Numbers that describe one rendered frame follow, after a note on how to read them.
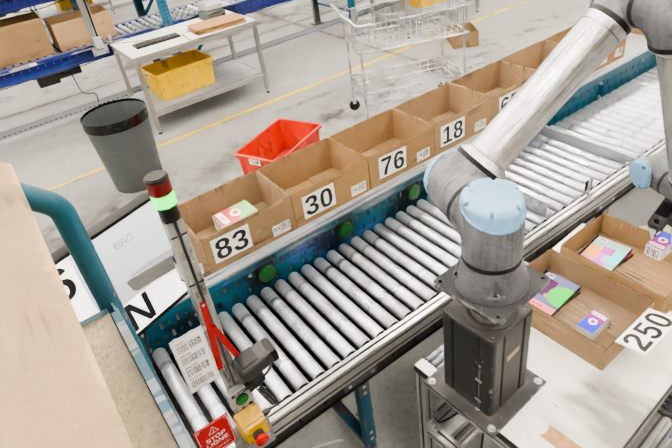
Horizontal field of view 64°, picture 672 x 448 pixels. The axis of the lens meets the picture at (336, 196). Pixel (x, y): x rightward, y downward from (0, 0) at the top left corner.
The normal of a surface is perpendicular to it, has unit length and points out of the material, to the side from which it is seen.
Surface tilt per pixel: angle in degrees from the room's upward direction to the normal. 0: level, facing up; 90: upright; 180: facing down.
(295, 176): 89
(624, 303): 89
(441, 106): 90
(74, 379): 34
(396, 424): 0
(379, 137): 89
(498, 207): 5
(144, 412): 0
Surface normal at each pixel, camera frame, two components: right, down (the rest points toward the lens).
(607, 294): -0.79, 0.40
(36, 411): 0.34, -0.91
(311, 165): 0.58, 0.39
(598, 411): -0.13, -0.82
